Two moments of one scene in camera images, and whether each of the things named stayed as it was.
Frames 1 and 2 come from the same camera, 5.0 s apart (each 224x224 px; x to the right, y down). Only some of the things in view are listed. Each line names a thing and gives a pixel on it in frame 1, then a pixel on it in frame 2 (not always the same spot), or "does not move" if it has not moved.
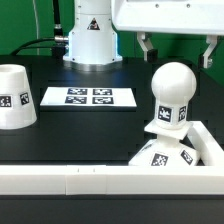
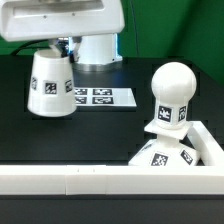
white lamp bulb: x=173 y=84 does not move
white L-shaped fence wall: x=82 y=179 does not move
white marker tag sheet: x=89 y=97 does not move
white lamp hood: x=17 y=106 -> x=52 y=90
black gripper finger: x=205 y=60 -> x=61 y=46
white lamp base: x=168 y=149 does not move
